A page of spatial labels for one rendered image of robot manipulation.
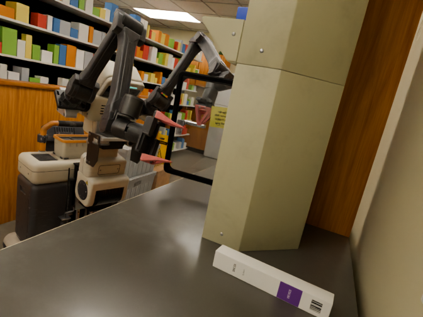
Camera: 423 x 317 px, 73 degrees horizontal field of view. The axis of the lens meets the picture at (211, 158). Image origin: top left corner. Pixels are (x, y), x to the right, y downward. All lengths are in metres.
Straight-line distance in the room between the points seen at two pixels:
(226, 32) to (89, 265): 0.61
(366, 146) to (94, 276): 0.87
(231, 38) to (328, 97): 0.28
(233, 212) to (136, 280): 0.29
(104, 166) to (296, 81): 1.12
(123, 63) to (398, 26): 0.85
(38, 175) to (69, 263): 1.11
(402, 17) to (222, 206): 0.78
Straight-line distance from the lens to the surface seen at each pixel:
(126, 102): 0.85
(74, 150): 1.83
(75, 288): 0.63
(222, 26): 0.77
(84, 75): 1.29
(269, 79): 0.71
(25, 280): 0.66
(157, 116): 0.78
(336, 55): 0.80
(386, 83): 1.07
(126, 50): 1.04
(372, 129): 1.06
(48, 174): 1.77
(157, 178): 3.64
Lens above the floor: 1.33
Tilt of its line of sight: 12 degrees down
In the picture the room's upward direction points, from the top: 11 degrees clockwise
